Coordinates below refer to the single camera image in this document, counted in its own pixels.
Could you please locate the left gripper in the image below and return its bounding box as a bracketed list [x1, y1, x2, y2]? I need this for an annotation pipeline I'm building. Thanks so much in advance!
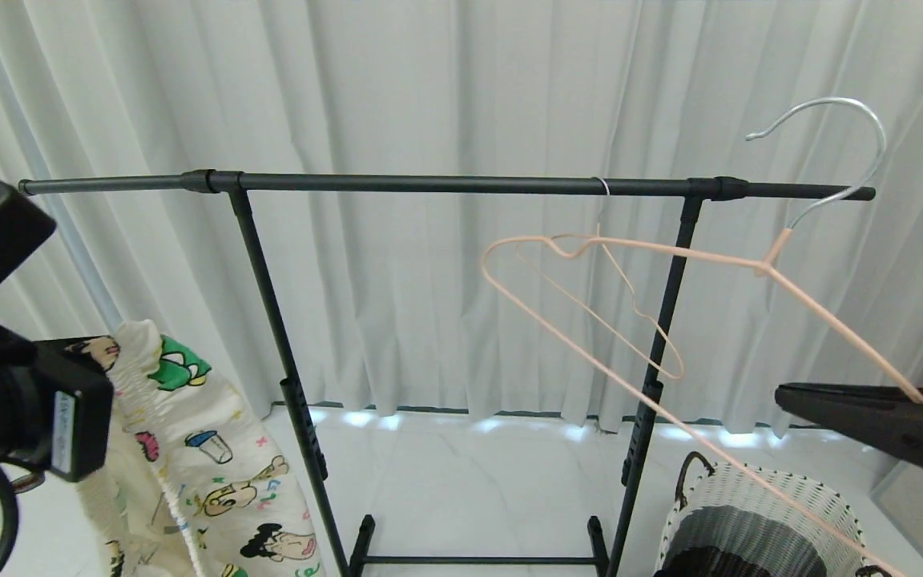
[0, 303, 115, 483]

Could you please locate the white laundry basket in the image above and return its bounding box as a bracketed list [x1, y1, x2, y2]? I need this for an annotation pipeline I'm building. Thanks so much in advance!
[654, 451, 895, 577]

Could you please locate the black clothes rack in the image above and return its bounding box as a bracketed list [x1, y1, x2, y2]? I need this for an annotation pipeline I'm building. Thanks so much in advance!
[17, 170, 877, 577]

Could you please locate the white curtain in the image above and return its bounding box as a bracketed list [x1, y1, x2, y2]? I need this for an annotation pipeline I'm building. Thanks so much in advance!
[0, 0, 923, 438]

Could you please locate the cream printed garment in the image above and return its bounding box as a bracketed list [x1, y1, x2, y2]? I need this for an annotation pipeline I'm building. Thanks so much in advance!
[77, 319, 326, 577]

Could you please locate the pink clothes hanger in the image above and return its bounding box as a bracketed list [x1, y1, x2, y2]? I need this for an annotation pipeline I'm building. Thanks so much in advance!
[514, 178, 685, 381]
[482, 96, 923, 577]

